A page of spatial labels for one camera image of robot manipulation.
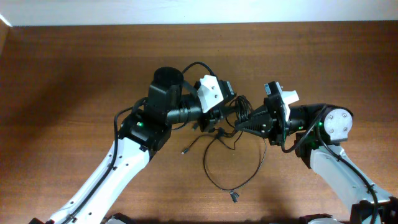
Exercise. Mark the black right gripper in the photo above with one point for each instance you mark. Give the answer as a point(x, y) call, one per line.
point(271, 120)

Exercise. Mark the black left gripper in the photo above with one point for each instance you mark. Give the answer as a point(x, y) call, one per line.
point(206, 119)

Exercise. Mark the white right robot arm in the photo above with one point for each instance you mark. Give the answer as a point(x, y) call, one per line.
point(315, 133)

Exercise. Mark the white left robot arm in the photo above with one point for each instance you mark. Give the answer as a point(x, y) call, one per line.
point(143, 132)

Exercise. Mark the small black clip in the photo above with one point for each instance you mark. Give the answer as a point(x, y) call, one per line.
point(234, 195)

